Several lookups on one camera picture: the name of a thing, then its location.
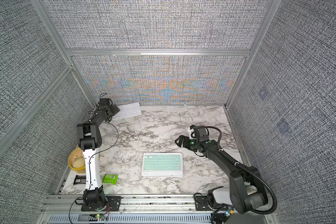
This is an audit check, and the white keyboard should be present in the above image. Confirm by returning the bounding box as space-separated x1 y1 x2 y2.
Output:
112 102 141 120

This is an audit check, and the green key keyboard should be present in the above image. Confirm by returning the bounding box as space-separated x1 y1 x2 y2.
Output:
141 153 184 177

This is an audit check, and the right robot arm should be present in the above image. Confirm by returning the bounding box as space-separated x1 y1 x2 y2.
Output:
175 135 277 215

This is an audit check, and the green snack packet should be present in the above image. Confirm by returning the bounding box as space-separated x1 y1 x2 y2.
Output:
102 174 118 185

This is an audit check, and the aluminium front rail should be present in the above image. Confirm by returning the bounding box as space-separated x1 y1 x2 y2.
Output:
41 194 210 214

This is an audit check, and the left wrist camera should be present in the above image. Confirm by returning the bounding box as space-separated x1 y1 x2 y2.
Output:
99 98 113 109

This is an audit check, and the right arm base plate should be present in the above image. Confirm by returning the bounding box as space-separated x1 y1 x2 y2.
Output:
193 193 223 211

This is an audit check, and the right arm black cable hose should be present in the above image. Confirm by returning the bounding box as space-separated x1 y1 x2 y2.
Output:
205 125 278 215

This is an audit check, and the black snack packet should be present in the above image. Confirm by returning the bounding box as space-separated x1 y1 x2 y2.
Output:
73 175 86 185

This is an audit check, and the yellow bowl with buns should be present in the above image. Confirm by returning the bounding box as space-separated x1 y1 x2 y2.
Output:
68 147 85 174

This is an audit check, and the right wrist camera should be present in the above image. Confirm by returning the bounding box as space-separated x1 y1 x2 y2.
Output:
189 125 209 141

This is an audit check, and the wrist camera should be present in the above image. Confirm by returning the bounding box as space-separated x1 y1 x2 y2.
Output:
189 125 209 141
99 98 113 109

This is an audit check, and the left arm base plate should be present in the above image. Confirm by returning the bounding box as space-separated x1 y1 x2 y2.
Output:
81 196 122 212

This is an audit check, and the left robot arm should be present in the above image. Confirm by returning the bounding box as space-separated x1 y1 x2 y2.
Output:
77 105 120 211

